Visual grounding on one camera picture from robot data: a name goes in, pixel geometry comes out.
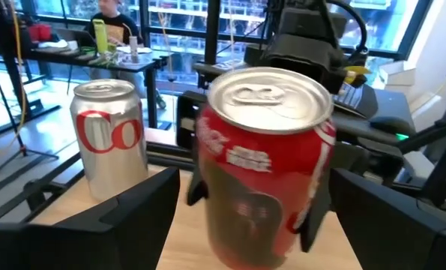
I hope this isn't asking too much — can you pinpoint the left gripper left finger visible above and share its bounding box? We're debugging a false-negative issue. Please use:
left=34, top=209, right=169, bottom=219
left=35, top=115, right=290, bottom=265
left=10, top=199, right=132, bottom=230
left=0, top=166, right=181, bottom=270

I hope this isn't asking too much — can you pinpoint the white stepped block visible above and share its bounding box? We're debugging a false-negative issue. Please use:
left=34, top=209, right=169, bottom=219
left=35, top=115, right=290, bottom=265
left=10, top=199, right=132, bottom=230
left=378, top=59, right=443, bottom=125

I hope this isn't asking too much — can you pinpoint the black keyboard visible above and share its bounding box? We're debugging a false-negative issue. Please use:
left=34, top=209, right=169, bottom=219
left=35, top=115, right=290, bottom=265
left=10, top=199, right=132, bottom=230
left=333, top=82, right=368, bottom=110

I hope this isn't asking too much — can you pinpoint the wooden shelf black metal frame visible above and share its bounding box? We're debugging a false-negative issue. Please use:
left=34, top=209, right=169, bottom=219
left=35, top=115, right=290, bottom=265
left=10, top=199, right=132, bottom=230
left=31, top=164, right=364, bottom=270

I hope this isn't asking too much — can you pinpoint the black side desk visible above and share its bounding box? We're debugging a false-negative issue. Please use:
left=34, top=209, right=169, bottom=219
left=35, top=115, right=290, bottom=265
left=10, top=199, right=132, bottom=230
left=331, top=84, right=418, bottom=146

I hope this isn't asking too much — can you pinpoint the black computer mouse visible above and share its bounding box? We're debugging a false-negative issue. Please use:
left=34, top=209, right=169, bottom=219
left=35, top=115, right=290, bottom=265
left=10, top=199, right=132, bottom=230
left=370, top=115, right=412, bottom=137

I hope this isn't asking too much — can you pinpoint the person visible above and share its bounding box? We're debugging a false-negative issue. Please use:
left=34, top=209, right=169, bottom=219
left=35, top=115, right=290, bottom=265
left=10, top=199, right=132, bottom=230
left=85, top=0, right=167, bottom=110

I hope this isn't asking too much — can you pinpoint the silver Diet Coke can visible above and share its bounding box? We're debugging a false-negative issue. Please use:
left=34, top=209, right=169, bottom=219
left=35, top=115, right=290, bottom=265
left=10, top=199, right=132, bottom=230
left=69, top=78, right=150, bottom=203

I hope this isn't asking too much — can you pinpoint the black desk foot bar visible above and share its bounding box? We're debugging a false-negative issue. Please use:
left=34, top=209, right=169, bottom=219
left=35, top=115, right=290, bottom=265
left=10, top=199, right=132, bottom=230
left=0, top=97, right=62, bottom=137

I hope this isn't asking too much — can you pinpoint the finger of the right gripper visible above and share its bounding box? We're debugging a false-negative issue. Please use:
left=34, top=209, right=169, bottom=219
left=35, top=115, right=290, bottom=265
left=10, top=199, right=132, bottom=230
left=299, top=142, right=336, bottom=254
left=176, top=91, right=211, bottom=207

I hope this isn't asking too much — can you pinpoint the black window frame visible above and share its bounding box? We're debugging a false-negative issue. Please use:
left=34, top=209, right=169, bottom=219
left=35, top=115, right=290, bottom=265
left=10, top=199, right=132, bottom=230
left=19, top=0, right=433, bottom=65

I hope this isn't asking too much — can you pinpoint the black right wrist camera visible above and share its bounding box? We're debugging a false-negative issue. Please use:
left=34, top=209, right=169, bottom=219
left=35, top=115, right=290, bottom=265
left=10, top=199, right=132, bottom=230
left=262, top=35, right=346, bottom=95

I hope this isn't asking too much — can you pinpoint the red Coke can white script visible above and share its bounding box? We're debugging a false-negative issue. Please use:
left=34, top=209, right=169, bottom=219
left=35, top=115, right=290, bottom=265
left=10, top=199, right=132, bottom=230
left=194, top=66, right=338, bottom=270

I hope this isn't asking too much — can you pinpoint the black tripod stand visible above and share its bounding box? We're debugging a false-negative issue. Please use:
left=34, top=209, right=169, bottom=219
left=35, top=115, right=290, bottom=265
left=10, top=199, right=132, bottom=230
left=0, top=0, right=61, bottom=176

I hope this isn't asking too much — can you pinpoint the red container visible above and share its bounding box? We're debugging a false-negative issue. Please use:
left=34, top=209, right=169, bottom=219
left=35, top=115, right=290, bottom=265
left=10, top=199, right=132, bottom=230
left=28, top=22, right=53, bottom=43

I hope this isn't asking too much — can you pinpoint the lime green bottle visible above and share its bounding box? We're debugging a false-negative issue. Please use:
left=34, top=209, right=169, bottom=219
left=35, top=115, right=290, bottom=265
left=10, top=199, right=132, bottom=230
left=92, top=18, right=109, bottom=55

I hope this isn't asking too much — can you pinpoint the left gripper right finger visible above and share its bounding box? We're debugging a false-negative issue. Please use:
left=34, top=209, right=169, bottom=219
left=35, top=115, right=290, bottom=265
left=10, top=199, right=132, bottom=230
left=328, top=167, right=446, bottom=270

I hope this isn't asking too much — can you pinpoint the yellow cable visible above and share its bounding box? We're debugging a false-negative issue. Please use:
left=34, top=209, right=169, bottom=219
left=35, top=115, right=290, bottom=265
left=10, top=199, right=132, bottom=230
left=0, top=0, right=27, bottom=158

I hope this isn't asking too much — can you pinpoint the yellow tag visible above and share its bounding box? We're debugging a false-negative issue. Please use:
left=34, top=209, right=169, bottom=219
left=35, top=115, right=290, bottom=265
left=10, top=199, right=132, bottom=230
left=343, top=65, right=372, bottom=86

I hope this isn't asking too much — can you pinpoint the black aluminium table frame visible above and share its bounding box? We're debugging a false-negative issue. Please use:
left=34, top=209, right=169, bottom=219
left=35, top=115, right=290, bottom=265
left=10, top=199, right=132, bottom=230
left=0, top=127, right=197, bottom=224

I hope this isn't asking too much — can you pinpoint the black office desk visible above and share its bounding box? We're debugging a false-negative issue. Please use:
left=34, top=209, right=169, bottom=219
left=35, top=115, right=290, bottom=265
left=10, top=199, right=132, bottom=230
left=27, top=46, right=169, bottom=131

